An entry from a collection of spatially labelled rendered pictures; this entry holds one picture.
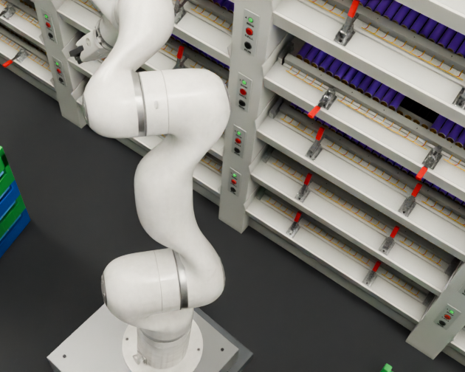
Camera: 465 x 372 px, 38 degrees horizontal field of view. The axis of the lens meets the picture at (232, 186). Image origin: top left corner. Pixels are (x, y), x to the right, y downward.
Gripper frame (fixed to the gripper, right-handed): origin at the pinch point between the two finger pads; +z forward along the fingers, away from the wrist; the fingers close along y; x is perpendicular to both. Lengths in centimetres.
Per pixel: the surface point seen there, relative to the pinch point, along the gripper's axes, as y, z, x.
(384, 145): 37, -47, -44
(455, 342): 63, -23, -106
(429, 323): 59, -20, -98
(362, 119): 37, -43, -37
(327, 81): 35, -39, -26
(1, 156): -17.7, 37.2, -14.5
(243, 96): 27.6, -17.1, -22.5
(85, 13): 15.8, 25.0, 16.1
